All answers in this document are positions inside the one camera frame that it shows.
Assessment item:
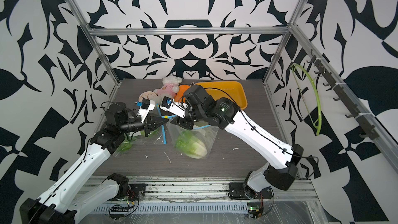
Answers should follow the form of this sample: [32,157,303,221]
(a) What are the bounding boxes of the clear zipper bag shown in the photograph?
[166,117,219,159]
[113,107,169,158]

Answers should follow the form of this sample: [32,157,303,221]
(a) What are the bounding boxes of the chinese cabbage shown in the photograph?
[141,130,158,137]
[115,140,133,156]
[174,131,208,159]

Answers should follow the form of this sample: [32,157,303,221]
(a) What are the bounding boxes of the yellow plastic tray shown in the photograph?
[196,81,248,110]

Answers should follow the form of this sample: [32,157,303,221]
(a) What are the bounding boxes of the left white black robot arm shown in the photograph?
[19,99,167,224]

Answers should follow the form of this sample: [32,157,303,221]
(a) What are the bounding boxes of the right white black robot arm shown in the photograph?
[161,85,303,192]

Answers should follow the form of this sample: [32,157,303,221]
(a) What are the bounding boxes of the orange plush toy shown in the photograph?
[174,85,191,102]

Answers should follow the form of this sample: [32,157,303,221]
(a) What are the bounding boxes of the small pink round clock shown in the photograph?
[138,91,157,102]

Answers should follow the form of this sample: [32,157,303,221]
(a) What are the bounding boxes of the white teddy bear pink shirt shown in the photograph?
[153,75,183,105]

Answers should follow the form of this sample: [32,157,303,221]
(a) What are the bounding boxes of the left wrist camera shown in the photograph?
[136,99,155,123]

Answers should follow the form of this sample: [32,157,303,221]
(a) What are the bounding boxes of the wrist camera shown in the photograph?
[160,96,188,118]
[136,99,155,123]

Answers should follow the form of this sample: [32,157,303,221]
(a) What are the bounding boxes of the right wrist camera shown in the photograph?
[160,96,188,118]

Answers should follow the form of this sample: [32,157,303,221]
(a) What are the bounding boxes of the aluminium frame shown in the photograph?
[43,0,398,224]

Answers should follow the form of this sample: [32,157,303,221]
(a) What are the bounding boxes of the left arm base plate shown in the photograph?
[102,173,148,201]

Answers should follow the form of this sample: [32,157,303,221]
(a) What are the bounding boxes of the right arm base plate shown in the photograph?
[228,171,273,201]

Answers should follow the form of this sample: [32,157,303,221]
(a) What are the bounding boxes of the black wall hook rack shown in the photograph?
[308,49,381,141]

